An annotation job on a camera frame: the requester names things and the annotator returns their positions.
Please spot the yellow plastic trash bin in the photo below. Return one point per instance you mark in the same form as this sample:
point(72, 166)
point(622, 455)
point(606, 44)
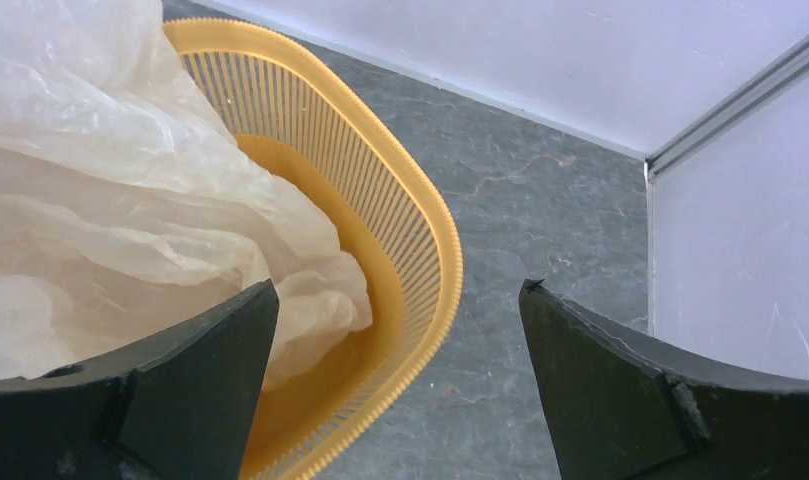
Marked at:
point(295, 117)

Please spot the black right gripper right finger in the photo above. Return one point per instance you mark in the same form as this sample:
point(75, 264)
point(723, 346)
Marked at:
point(620, 404)

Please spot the right aluminium frame post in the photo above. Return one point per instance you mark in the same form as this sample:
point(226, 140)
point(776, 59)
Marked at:
point(781, 74)

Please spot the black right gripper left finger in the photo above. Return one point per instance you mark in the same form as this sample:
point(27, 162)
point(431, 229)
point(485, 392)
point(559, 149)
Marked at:
point(178, 404)

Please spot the translucent white trash bag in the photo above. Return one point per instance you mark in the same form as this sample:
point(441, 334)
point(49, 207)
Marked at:
point(127, 207)

